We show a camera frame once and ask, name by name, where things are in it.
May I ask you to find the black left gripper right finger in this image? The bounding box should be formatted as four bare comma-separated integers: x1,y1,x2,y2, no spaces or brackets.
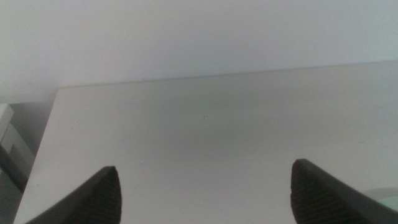
290,158,398,224

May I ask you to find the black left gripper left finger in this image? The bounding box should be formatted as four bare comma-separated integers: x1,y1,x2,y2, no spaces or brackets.
26,166,123,224

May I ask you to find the pale green shallow bowl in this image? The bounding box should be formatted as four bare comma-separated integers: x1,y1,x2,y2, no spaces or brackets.
362,186,398,213

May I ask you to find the white shelf unit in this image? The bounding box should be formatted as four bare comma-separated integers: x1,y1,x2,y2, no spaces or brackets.
0,103,35,192

